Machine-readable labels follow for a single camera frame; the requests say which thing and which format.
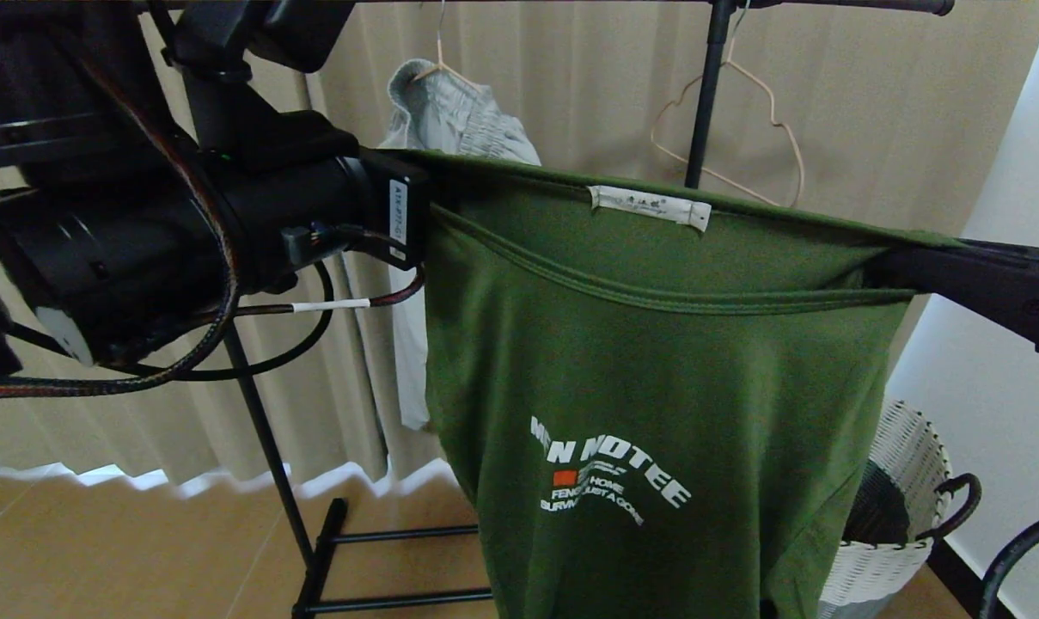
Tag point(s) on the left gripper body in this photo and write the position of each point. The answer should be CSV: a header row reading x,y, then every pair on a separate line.
x,y
313,215

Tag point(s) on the pale grey shorts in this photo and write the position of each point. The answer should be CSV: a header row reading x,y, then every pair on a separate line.
x,y
450,120

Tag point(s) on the pink clothes hanger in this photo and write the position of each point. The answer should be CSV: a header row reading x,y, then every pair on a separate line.
x,y
773,107
439,52

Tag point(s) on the green garment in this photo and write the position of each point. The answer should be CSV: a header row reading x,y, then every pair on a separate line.
x,y
657,361

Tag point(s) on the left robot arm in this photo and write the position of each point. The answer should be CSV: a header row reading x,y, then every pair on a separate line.
x,y
98,258

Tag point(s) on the white laundry basket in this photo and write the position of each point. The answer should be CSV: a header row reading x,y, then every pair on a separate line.
x,y
906,447

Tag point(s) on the black clothes rack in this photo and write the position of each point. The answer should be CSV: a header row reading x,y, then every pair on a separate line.
x,y
706,103

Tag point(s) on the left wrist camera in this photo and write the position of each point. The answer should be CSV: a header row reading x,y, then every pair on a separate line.
x,y
304,34

